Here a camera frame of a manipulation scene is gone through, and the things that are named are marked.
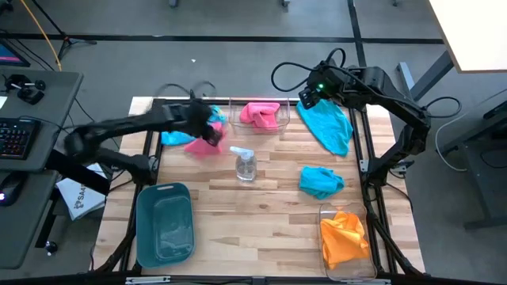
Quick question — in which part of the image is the black computer mouse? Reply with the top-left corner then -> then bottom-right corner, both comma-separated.
0,172 -> 28,207

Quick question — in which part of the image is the black backlit keyboard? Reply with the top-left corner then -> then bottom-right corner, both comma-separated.
0,117 -> 42,161

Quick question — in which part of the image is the white table top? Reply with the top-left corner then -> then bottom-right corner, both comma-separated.
429,0 -> 507,74

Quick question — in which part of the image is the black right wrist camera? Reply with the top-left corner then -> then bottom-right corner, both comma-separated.
298,87 -> 318,111

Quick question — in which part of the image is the black desk clamp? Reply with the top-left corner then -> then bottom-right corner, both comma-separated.
4,74 -> 47,106

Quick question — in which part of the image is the white cable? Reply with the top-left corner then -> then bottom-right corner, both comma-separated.
434,113 -> 469,173

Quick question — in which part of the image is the clear plastic basket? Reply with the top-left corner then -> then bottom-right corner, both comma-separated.
318,201 -> 377,282
228,97 -> 291,136

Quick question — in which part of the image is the grey table leg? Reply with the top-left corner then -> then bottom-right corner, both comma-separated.
397,50 -> 455,136

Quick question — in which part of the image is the monitor with pink screen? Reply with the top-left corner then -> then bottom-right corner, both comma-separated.
0,39 -> 31,68

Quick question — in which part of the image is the black metal table frame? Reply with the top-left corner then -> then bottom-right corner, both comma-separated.
94,97 -> 427,285

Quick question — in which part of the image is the black diagonal beam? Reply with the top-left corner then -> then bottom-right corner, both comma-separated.
45,149 -> 111,196

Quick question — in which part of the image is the yellow cable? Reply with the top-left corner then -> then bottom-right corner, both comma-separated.
18,0 -> 63,72

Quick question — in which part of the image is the white paper box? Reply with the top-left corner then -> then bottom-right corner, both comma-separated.
56,162 -> 109,221

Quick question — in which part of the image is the grey side desk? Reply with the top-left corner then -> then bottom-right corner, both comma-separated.
0,67 -> 84,270

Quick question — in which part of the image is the teal plastic basket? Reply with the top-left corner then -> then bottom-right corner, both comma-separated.
135,181 -> 196,269

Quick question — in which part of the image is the black right arm base cable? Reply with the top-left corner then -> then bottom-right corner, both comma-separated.
421,96 -> 463,120

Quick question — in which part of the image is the pink microfiber towel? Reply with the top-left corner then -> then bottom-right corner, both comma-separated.
239,101 -> 281,131
184,120 -> 229,158

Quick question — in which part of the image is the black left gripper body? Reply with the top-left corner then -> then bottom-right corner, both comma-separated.
182,99 -> 215,136

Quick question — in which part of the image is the dark grey desk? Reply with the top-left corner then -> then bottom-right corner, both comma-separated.
438,89 -> 507,230

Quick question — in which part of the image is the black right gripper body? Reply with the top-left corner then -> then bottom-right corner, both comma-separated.
307,65 -> 342,101

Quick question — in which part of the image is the clear plastic spray bottle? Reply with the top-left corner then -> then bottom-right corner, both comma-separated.
229,145 -> 258,183

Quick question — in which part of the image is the black tripod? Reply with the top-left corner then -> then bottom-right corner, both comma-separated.
30,0 -> 97,61

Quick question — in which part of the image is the teal microfiber towel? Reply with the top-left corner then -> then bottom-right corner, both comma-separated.
295,98 -> 354,158
160,104 -> 229,146
299,165 -> 345,200

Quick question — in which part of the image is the orange microfiber towel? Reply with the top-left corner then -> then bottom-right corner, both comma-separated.
319,210 -> 370,271

